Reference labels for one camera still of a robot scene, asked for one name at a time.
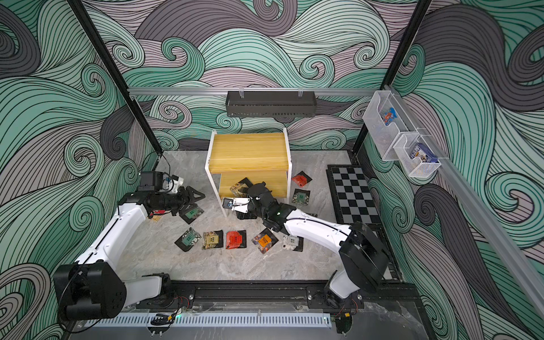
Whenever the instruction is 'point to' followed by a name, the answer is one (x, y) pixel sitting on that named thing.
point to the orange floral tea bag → (265, 241)
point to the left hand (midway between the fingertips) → (201, 198)
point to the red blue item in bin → (387, 117)
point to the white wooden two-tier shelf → (259, 156)
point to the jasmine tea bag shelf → (190, 212)
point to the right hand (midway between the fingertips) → (243, 194)
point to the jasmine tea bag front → (301, 196)
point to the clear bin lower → (414, 168)
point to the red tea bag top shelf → (236, 239)
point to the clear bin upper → (384, 137)
